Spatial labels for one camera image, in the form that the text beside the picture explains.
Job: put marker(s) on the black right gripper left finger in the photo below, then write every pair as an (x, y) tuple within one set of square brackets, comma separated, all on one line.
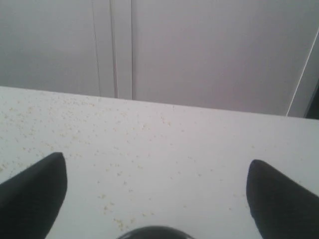
[(31, 200)]

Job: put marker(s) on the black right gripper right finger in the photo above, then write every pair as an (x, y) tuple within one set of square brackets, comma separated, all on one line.
[(280, 207)]

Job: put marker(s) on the small stainless steel cup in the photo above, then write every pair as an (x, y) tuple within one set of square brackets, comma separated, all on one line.
[(155, 232)]

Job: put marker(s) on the white cabinet doors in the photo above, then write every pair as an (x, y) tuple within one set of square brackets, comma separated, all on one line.
[(258, 56)]

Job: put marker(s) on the dark door frame post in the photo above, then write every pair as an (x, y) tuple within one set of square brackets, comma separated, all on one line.
[(313, 109)]

